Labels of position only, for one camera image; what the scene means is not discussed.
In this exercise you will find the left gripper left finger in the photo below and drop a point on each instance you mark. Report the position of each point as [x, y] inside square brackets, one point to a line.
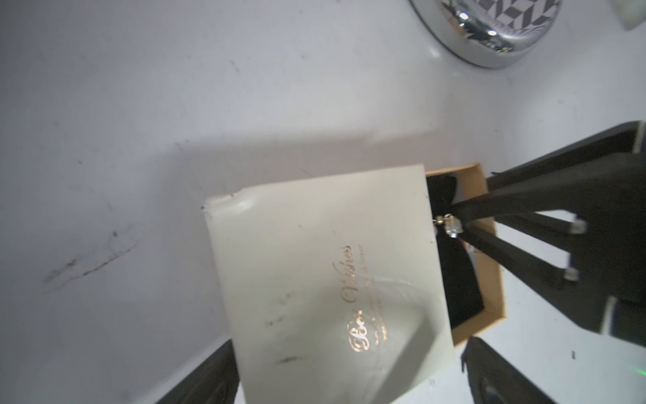
[215, 381]

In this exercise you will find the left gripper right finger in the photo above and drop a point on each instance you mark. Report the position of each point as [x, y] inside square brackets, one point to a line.
[492, 379]

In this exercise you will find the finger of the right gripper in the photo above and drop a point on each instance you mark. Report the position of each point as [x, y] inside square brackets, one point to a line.
[594, 294]
[605, 172]

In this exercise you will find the white flower earring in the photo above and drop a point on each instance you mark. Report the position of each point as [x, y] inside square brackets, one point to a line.
[451, 225]

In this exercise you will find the cream drawer jewelry box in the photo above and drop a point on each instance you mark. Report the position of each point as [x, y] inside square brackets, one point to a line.
[333, 287]

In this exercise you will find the silver jewelry stand front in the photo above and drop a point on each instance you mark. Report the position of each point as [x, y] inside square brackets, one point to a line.
[488, 33]

